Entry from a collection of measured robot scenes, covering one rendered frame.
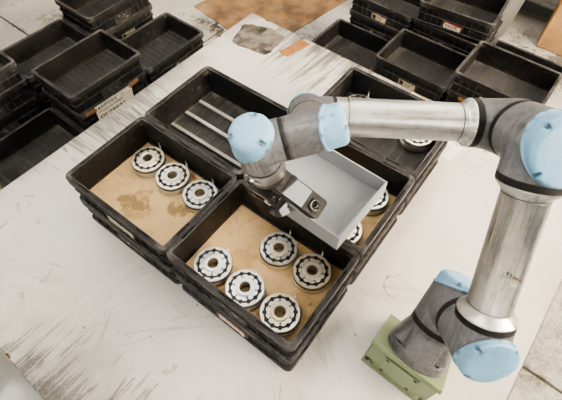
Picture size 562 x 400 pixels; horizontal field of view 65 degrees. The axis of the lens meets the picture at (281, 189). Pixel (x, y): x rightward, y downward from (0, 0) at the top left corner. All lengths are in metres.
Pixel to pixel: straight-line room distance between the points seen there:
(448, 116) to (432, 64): 1.70
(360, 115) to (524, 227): 0.34
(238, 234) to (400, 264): 0.50
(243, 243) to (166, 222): 0.24
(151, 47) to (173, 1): 1.12
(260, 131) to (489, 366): 0.63
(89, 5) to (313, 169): 2.02
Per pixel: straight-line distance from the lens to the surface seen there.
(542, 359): 2.28
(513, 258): 0.90
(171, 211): 1.34
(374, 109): 0.86
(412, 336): 1.13
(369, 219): 1.32
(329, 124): 0.71
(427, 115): 0.88
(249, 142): 0.69
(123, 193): 1.42
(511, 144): 0.84
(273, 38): 2.08
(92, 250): 1.50
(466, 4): 2.88
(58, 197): 1.66
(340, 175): 1.12
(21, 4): 4.07
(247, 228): 1.28
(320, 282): 1.17
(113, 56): 2.47
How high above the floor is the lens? 1.93
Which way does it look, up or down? 55 degrees down
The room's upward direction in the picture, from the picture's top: 1 degrees clockwise
